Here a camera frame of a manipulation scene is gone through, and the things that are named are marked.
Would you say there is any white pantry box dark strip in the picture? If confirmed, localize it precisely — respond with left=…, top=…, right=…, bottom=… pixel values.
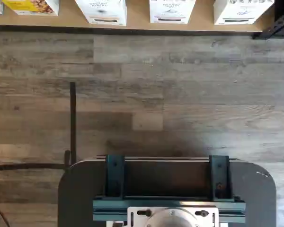
left=213, top=0, right=275, bottom=26

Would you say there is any black robot pedestal plate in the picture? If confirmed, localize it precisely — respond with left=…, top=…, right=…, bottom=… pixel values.
left=58, top=155, right=278, bottom=227

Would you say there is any white pantry box pink strip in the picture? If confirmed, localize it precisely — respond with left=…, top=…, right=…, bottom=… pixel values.
left=149, top=0, right=196, bottom=25

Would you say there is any dark aluminium extrusion mount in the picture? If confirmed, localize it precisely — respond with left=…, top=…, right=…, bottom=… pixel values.
left=92, top=155, right=247, bottom=224

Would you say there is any white pantry box yellow strip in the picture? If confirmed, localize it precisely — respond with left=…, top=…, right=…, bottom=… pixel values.
left=74, top=0, right=127, bottom=26

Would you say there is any tan low shelf board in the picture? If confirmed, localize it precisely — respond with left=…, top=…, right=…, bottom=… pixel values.
left=0, top=0, right=276, bottom=33

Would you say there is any black floor tape strip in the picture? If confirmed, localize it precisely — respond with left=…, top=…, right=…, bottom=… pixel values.
left=70, top=81, right=77, bottom=166
left=0, top=162, right=71, bottom=172

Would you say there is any white metal mounting plate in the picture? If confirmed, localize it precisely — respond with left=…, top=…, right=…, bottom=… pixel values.
left=127, top=206, right=220, bottom=227

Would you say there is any yellow purely elizabeth granola box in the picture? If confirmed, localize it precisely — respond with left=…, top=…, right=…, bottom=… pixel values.
left=1, top=0, right=60, bottom=17

